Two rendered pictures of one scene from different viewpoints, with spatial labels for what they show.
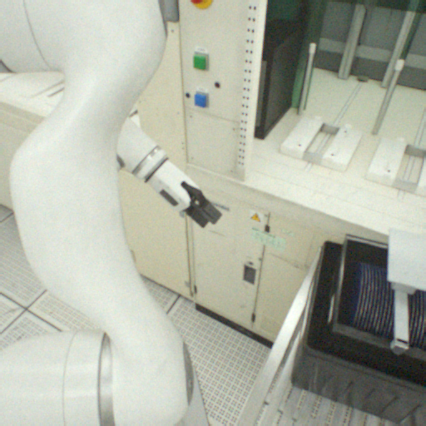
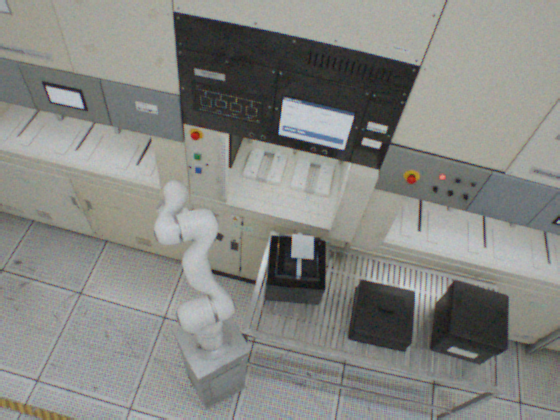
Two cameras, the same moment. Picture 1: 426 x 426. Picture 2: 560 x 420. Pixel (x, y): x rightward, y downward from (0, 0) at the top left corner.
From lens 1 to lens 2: 1.41 m
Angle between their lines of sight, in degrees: 19
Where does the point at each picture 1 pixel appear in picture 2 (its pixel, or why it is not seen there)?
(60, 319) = (108, 295)
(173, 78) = (181, 161)
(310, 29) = not seen: hidden behind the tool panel
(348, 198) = (282, 203)
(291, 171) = (250, 190)
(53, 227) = (199, 275)
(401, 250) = (296, 243)
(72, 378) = (205, 309)
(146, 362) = (224, 301)
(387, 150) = (300, 168)
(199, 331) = not seen: hidden behind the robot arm
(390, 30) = not seen: hidden behind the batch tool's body
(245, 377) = (241, 304)
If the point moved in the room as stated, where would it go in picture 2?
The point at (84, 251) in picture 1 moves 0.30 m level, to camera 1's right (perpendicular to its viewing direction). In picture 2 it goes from (206, 279) to (283, 262)
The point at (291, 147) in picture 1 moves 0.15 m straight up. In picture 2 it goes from (248, 174) to (250, 156)
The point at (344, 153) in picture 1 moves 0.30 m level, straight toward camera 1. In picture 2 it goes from (277, 174) to (270, 219)
